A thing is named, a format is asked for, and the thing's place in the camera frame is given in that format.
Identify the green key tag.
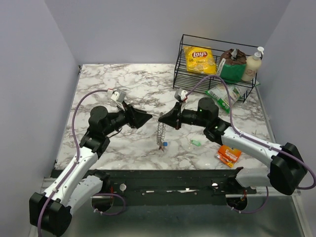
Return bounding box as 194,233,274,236
191,140,200,146

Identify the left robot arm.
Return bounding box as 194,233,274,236
29,105,153,237

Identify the cream lotion pump bottle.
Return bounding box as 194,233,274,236
241,46,264,81

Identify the green brown coffee bag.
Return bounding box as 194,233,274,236
217,48,246,83

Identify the yellow Lays chips bag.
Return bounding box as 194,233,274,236
183,46,217,75

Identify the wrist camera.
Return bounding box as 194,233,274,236
174,88,188,102
111,89,126,103

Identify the green white snack bag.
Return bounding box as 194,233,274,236
205,83,247,113

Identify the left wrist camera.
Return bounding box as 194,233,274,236
111,89,126,103

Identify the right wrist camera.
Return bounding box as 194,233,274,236
174,88,188,102

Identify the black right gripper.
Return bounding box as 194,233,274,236
158,102,208,130

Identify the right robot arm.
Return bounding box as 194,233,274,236
158,97,307,195

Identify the orange razor blade box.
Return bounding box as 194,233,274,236
215,145,242,168

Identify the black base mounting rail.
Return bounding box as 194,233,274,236
84,168,256,206

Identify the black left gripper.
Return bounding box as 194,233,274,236
103,100,153,136

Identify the black wire rack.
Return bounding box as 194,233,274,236
172,34,259,104

